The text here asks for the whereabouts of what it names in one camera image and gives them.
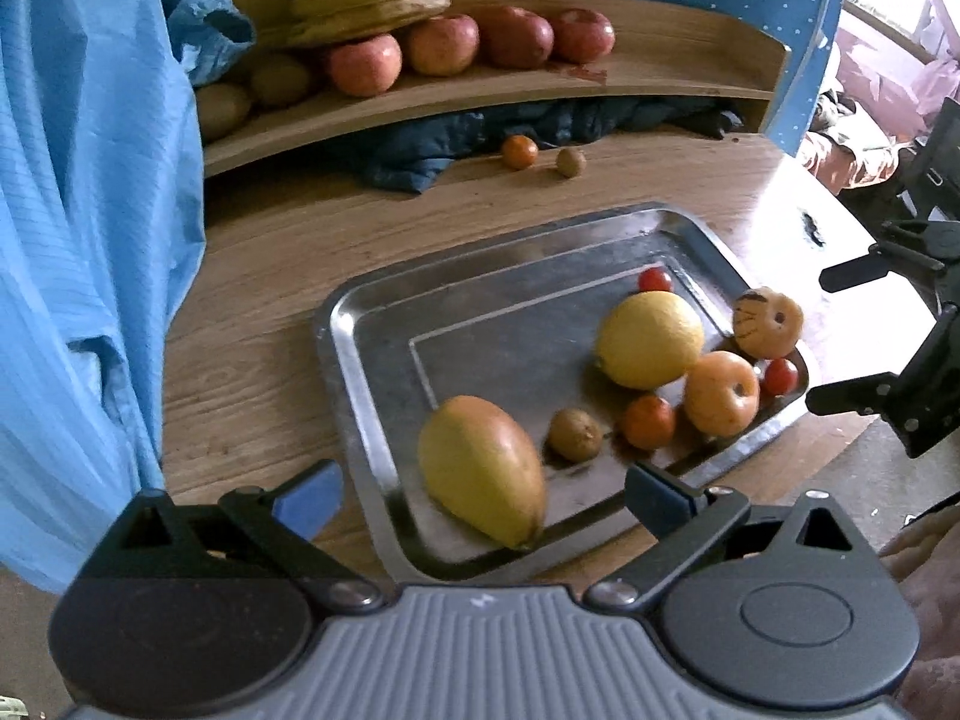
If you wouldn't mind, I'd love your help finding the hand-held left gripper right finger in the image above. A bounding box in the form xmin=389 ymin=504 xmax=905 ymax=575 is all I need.
xmin=585 ymin=459 xmax=890 ymax=612

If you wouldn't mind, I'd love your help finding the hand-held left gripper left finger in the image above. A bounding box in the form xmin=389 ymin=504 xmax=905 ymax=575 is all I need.
xmin=71 ymin=459 xmax=385 ymax=611

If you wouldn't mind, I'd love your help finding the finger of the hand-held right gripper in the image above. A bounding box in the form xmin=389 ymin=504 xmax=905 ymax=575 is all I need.
xmin=806 ymin=372 xmax=902 ymax=419
xmin=819 ymin=219 xmax=953 ymax=293

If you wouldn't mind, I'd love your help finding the yellow orange apple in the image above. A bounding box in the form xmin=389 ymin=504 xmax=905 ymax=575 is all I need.
xmin=682 ymin=350 xmax=761 ymax=437

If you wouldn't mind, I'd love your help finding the yellow lemon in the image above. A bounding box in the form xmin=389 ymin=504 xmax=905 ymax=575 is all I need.
xmin=595 ymin=290 xmax=706 ymax=391

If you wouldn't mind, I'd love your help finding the yellow mango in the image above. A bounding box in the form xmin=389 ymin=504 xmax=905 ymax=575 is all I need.
xmin=416 ymin=395 xmax=547 ymax=550

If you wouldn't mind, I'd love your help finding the metal tray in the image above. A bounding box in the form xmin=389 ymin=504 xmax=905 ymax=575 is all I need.
xmin=315 ymin=201 xmax=820 ymax=582

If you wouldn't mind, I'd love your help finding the person's right hand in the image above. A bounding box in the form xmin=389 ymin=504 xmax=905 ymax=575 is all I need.
xmin=877 ymin=499 xmax=960 ymax=720

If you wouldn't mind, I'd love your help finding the mottled brown cloth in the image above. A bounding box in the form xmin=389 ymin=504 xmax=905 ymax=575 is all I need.
xmin=795 ymin=90 xmax=920 ymax=192

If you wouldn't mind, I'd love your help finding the pink cloth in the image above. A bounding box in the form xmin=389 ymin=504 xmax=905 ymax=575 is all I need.
xmin=832 ymin=0 xmax=960 ymax=143

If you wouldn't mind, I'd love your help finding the curved wooden shelf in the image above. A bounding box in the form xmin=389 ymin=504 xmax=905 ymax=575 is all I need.
xmin=202 ymin=0 xmax=794 ymax=181

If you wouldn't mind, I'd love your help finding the light blue garment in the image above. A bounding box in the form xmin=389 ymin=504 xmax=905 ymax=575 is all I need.
xmin=0 ymin=0 xmax=207 ymax=593

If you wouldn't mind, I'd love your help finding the red apple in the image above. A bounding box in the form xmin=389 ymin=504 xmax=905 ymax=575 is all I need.
xmin=551 ymin=7 xmax=616 ymax=65
xmin=326 ymin=34 xmax=404 ymax=98
xmin=472 ymin=5 xmax=556 ymax=70
xmin=407 ymin=13 xmax=481 ymax=77

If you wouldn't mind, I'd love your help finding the dark blue cloth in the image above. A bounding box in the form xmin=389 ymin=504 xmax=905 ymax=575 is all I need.
xmin=356 ymin=99 xmax=743 ymax=194

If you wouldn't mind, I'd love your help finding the large brown kiwi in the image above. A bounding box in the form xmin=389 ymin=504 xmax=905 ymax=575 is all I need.
xmin=250 ymin=52 xmax=312 ymax=107
xmin=195 ymin=82 xmax=252 ymax=142

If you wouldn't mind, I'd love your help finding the blue plastic bag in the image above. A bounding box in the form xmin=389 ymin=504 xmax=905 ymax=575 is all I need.
xmin=157 ymin=0 xmax=256 ymax=87

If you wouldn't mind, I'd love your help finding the brown spotted banana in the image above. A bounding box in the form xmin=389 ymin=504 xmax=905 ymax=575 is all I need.
xmin=289 ymin=0 xmax=451 ymax=22

